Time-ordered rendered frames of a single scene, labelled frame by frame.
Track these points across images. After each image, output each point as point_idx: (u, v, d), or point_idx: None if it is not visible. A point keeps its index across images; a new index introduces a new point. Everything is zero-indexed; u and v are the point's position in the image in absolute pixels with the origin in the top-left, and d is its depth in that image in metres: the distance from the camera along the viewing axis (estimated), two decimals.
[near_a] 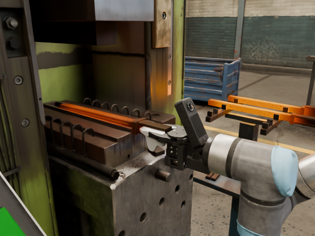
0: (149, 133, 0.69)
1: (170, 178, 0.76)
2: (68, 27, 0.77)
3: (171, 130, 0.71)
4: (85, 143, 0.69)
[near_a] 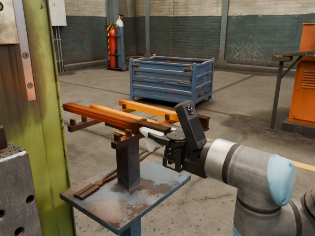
0: (148, 134, 0.69)
1: None
2: None
3: (170, 131, 0.71)
4: None
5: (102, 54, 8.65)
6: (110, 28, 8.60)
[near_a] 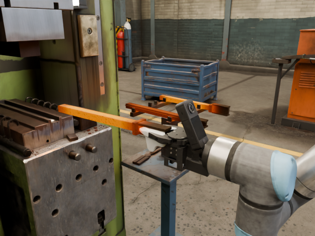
0: (149, 134, 0.69)
1: (79, 158, 0.99)
2: (3, 43, 1.00)
3: (171, 131, 0.71)
4: (10, 130, 0.93)
5: None
6: (117, 30, 8.99)
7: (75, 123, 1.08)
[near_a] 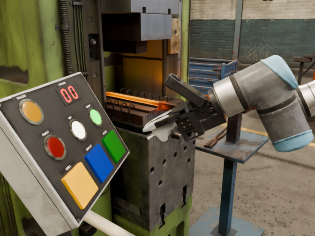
0: (156, 124, 0.70)
1: (181, 137, 1.20)
2: (116, 42, 1.21)
3: (170, 114, 0.73)
4: (130, 113, 1.13)
5: None
6: None
7: None
